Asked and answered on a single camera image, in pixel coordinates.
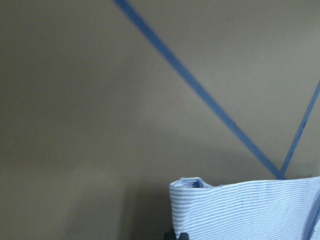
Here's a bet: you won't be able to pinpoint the blue striped button shirt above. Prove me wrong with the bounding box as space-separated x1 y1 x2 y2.
169 177 320 240

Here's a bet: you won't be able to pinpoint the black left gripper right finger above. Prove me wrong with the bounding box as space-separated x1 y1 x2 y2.
178 232 189 240

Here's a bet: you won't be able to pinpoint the blue tape grid lines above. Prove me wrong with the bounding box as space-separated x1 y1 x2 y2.
115 0 320 180

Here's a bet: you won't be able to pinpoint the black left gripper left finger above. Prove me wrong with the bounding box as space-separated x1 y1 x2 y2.
163 231 176 240

